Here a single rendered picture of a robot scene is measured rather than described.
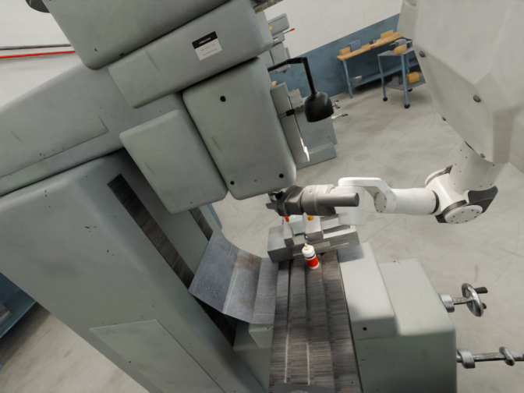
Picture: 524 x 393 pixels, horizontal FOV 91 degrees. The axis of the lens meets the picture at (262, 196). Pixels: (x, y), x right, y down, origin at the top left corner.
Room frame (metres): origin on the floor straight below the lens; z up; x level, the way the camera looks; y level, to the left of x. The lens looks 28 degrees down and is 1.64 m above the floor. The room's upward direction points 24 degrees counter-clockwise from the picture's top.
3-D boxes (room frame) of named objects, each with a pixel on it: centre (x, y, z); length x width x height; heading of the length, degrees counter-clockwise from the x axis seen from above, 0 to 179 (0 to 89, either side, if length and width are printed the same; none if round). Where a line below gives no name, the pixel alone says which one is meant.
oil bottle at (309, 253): (0.71, -0.07, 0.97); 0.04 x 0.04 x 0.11
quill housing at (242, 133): (0.71, -0.04, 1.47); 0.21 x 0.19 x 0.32; 161
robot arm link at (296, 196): (0.64, -0.11, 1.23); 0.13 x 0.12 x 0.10; 136
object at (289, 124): (0.67, -0.15, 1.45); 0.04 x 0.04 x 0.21; 71
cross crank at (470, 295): (0.54, -0.51, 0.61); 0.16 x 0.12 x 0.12; 71
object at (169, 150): (0.77, 0.14, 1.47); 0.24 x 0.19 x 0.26; 161
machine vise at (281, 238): (0.83, -0.12, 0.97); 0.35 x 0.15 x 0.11; 73
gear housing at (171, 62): (0.72, 0.00, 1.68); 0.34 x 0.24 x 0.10; 71
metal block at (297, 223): (0.84, -0.09, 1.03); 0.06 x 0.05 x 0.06; 163
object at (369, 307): (0.71, -0.04, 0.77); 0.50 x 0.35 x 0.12; 71
